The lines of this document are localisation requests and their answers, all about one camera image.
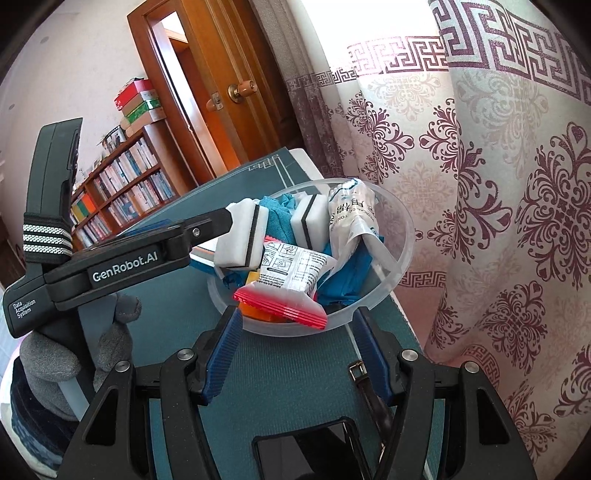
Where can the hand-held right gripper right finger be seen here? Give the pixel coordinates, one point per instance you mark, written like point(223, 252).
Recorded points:
point(374, 364)

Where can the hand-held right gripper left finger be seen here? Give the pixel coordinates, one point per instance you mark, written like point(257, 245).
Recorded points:
point(221, 360)

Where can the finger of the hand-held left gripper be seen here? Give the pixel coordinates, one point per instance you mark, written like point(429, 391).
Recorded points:
point(207, 226)

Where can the white sponge with black stripe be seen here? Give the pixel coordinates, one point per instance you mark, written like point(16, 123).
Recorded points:
point(302, 226)
point(235, 244)

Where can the orange toy brick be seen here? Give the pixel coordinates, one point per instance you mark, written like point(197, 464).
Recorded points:
point(258, 314)

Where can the teal cloth pouch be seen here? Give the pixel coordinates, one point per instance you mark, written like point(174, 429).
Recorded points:
point(277, 221)

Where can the plain blue foil packet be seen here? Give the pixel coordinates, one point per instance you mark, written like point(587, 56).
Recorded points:
point(346, 277)

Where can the white packet with red edges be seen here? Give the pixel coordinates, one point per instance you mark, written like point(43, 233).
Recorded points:
point(291, 272)

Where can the clear plastic bowl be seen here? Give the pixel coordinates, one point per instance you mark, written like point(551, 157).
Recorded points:
point(397, 249)

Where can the white printed plastic bag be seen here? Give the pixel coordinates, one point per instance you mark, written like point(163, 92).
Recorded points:
point(346, 217)

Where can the person's left forearm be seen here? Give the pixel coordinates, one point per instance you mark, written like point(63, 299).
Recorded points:
point(37, 438)

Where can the person's left hand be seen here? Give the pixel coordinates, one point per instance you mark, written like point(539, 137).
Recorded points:
point(46, 369)

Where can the wooden bookshelf with books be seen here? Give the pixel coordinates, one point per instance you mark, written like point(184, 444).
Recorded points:
point(124, 194)

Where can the black smartphone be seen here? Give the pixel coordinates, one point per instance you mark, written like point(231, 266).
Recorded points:
point(314, 452)

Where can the wooden door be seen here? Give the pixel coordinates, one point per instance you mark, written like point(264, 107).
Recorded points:
point(217, 92)

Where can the round wooden door knob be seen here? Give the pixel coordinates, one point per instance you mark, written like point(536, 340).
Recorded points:
point(242, 90)

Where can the stack of boxes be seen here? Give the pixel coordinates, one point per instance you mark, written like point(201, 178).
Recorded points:
point(138, 104)

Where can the patterned curtain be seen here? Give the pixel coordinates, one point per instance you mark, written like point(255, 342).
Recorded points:
point(461, 184)

